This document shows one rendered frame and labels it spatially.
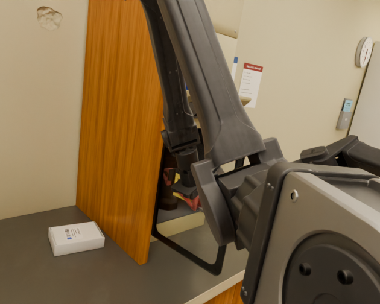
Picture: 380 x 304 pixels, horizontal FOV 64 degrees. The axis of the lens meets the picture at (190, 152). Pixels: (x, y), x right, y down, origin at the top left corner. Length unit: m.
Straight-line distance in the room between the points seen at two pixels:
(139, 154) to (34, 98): 0.49
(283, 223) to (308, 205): 0.03
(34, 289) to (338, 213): 0.90
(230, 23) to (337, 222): 1.06
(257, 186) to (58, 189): 1.20
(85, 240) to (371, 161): 0.87
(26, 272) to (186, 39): 0.85
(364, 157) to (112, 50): 0.82
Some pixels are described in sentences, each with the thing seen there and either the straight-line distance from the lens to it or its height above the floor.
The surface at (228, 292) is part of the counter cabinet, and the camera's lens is 1.19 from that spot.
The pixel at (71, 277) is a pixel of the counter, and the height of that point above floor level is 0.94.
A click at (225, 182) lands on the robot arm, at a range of 0.31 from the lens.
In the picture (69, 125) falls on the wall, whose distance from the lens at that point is 1.33.
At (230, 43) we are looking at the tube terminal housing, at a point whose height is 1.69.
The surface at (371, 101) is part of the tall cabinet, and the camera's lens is 3.87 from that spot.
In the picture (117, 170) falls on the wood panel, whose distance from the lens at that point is 1.08.
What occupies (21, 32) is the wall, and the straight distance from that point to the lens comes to 1.24.
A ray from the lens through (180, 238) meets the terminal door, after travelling 1.03.
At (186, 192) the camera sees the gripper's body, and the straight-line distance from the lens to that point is 0.80.
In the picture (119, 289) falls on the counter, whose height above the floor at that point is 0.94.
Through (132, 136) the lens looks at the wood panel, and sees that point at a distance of 0.99.
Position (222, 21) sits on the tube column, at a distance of 1.15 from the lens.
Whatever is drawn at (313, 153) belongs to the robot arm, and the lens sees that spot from 0.87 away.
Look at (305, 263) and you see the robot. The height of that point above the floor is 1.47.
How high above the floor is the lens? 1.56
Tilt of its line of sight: 14 degrees down
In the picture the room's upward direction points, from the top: 9 degrees clockwise
